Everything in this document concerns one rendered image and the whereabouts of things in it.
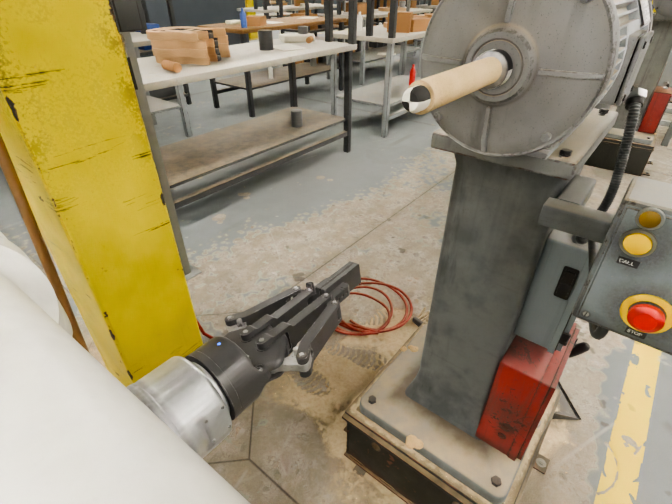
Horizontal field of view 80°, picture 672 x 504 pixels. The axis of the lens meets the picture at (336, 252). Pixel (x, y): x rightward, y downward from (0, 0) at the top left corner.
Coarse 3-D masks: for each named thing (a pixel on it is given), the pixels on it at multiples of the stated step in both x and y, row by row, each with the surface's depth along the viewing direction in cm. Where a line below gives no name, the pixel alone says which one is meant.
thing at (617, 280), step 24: (648, 192) 52; (624, 216) 51; (576, 240) 76; (600, 264) 55; (624, 264) 53; (648, 264) 51; (600, 288) 56; (624, 288) 54; (648, 288) 52; (576, 312) 60; (600, 312) 58; (624, 312) 56; (600, 336) 64; (648, 336) 55
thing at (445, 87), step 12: (480, 60) 48; (492, 60) 49; (444, 72) 42; (456, 72) 43; (468, 72) 44; (480, 72) 46; (492, 72) 48; (420, 84) 39; (432, 84) 39; (444, 84) 40; (456, 84) 42; (468, 84) 44; (480, 84) 47; (432, 96) 39; (444, 96) 40; (456, 96) 43; (432, 108) 40
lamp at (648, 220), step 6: (642, 210) 49; (648, 210) 48; (654, 210) 48; (660, 210) 48; (636, 216) 50; (642, 216) 49; (648, 216) 48; (654, 216) 48; (660, 216) 48; (636, 222) 50; (642, 222) 49; (648, 222) 49; (654, 222) 48; (660, 222) 48; (642, 228) 50; (648, 228) 49; (654, 228) 49
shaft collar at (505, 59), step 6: (486, 54) 50; (492, 54) 50; (498, 54) 50; (504, 54) 50; (504, 60) 50; (510, 60) 50; (504, 66) 50; (510, 66) 50; (504, 72) 50; (510, 72) 51; (504, 78) 50; (492, 84) 52; (498, 84) 51
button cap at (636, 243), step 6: (630, 234) 51; (636, 234) 50; (642, 234) 50; (624, 240) 51; (630, 240) 51; (636, 240) 50; (642, 240) 50; (648, 240) 50; (624, 246) 52; (630, 246) 51; (636, 246) 51; (642, 246) 50; (648, 246) 50; (630, 252) 51; (636, 252) 51; (642, 252) 51
